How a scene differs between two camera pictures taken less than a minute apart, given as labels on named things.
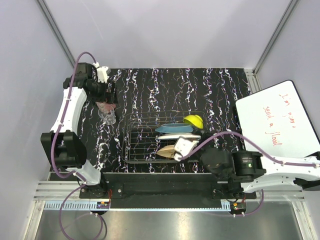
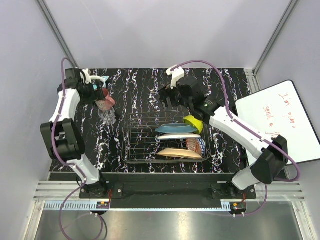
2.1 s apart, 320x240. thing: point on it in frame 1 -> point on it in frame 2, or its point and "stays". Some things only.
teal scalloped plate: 175,128 stays
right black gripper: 201,132 -> 166,92
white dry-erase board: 275,119 stays
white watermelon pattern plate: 175,136 stays
